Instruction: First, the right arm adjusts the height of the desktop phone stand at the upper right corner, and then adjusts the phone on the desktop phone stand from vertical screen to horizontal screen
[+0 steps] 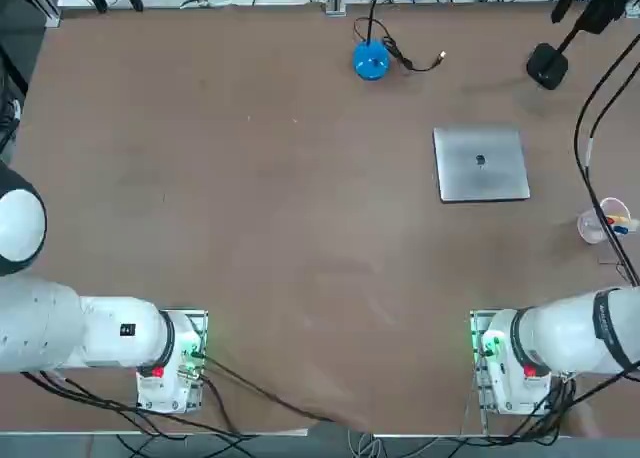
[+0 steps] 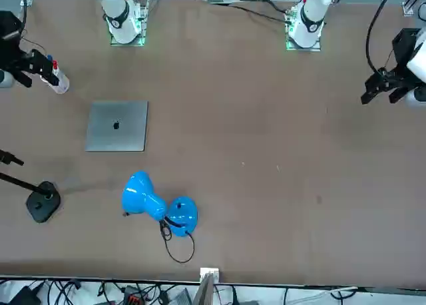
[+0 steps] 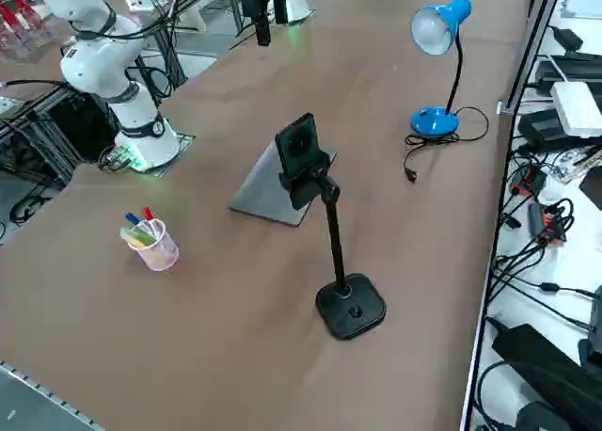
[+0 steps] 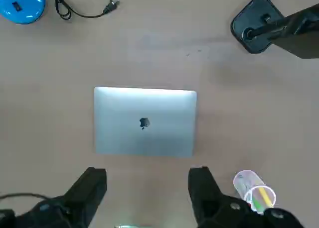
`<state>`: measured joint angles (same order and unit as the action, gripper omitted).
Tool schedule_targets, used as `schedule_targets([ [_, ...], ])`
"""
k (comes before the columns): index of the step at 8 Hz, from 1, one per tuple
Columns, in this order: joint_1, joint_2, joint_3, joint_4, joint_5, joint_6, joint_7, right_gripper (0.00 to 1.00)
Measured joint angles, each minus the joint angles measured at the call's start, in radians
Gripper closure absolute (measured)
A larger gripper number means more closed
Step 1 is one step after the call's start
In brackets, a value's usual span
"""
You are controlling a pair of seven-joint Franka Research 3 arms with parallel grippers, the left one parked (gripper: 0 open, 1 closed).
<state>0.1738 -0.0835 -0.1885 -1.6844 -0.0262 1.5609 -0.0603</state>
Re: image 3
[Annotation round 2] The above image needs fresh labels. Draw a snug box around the black desktop phone stand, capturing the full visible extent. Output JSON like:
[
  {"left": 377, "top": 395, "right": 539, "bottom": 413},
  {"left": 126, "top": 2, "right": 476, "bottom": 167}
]
[{"left": 277, "top": 165, "right": 388, "bottom": 342}]

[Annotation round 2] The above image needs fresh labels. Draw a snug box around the grey closed laptop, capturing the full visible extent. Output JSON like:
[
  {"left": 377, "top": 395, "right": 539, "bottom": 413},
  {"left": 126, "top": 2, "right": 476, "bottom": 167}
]
[{"left": 229, "top": 141, "right": 339, "bottom": 229}]

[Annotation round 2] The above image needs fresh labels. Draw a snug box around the blue desk lamp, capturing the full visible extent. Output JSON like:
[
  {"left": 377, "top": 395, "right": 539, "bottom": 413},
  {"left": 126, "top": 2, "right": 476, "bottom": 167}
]
[{"left": 410, "top": 0, "right": 474, "bottom": 136}]

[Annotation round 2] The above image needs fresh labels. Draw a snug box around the black box under table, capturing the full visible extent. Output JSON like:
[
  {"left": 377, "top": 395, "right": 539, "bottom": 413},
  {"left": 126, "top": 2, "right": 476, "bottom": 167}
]
[{"left": 46, "top": 91, "right": 121, "bottom": 164}]

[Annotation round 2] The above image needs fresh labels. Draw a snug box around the clear red acrylic rack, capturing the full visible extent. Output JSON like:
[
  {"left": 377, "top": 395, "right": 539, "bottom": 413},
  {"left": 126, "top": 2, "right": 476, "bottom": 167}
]
[{"left": 0, "top": 0, "right": 60, "bottom": 65}]

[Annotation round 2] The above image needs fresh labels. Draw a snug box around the green yellow highlighter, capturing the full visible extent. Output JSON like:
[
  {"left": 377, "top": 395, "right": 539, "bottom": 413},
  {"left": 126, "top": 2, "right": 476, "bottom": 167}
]
[{"left": 119, "top": 227, "right": 159, "bottom": 247}]

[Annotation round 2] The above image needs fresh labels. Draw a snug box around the pink mesh pen cup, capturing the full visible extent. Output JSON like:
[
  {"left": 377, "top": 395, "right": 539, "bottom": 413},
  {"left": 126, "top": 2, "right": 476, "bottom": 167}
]
[{"left": 126, "top": 218, "right": 181, "bottom": 272}]

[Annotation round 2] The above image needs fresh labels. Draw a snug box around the black power adapter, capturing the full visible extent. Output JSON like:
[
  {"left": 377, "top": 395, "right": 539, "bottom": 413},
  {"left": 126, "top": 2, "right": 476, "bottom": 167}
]
[{"left": 516, "top": 108, "right": 573, "bottom": 152}]

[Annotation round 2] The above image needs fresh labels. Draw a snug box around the orange black device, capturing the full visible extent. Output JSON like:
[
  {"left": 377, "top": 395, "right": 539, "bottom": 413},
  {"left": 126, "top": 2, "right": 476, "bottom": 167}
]
[{"left": 510, "top": 165, "right": 549, "bottom": 197}]

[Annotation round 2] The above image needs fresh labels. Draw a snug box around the white power adapter box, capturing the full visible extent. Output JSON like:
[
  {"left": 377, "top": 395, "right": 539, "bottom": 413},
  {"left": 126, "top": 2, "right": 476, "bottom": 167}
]
[{"left": 549, "top": 81, "right": 602, "bottom": 138}]

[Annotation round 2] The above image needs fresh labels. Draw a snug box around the black bag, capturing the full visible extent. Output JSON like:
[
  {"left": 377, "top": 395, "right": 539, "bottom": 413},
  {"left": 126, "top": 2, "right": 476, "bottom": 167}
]
[{"left": 491, "top": 324, "right": 602, "bottom": 431}]

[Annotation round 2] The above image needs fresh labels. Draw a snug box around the black lamp cable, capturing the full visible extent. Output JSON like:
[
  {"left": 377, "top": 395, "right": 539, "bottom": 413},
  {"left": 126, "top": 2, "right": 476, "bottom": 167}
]
[{"left": 403, "top": 105, "right": 490, "bottom": 184}]

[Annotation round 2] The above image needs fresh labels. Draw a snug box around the aluminium frame post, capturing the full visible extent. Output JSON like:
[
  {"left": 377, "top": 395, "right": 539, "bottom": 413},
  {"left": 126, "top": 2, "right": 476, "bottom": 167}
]
[{"left": 497, "top": 0, "right": 568, "bottom": 117}]

